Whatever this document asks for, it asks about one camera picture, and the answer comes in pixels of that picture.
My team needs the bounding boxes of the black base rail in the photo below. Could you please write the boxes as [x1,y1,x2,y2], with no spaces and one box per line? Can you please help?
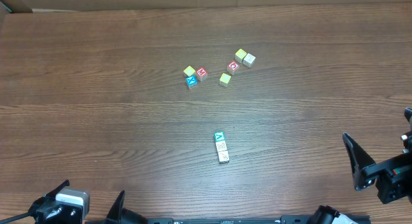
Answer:
[85,214,371,224]

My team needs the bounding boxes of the yellow block top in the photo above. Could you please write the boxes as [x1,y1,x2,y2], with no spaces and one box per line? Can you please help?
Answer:
[234,48,247,63]

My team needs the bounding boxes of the white letter block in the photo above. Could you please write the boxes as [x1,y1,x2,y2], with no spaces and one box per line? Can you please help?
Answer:
[218,151,230,163]

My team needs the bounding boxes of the red letter block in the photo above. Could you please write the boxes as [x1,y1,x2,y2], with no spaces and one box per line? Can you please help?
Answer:
[196,67,208,82]

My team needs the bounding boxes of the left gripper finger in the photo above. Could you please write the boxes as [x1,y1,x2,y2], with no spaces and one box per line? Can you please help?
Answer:
[44,180,70,198]
[105,191,125,224]

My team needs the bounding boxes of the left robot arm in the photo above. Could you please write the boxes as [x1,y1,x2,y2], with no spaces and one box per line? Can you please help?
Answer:
[28,180,148,224]

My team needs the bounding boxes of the yellow block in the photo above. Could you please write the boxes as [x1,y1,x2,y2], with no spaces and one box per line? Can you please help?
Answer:
[234,48,247,63]
[219,73,232,87]
[183,66,196,77]

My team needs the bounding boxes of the yellow block left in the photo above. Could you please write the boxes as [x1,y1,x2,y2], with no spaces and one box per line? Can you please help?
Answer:
[183,66,196,77]

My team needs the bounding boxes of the green A block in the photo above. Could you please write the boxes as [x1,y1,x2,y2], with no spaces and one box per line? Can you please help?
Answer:
[214,131,225,142]

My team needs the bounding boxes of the white patterned block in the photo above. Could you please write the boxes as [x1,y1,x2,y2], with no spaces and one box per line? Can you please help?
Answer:
[215,140,227,152]

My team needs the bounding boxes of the blue X block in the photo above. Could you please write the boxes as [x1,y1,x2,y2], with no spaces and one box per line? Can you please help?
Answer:
[186,75,198,89]

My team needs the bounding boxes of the red C block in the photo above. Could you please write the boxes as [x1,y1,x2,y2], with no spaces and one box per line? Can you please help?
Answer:
[227,61,240,75]

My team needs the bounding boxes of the white block top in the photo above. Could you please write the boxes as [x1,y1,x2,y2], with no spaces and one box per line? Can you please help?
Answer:
[243,53,256,68]

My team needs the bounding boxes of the yellow block middle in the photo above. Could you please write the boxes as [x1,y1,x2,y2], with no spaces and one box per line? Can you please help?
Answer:
[219,73,232,87]

